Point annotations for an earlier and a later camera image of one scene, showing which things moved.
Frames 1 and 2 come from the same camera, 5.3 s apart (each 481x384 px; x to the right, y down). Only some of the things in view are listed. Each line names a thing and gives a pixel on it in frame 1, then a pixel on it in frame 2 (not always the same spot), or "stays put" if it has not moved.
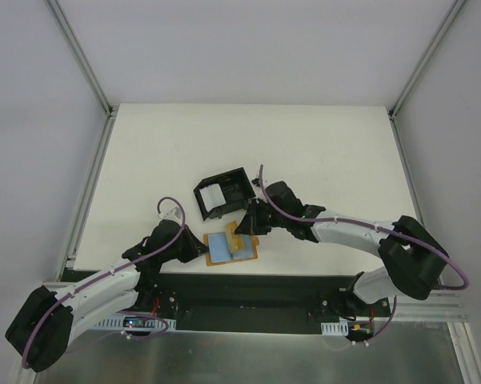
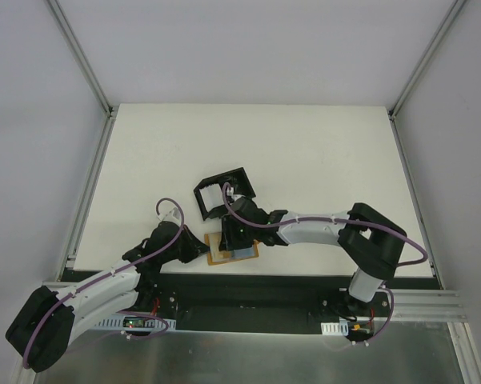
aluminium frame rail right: (398, 102) stays put
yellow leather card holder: (218, 250) stays put
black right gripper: (254, 218) → (230, 234)
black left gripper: (190, 244) stays put
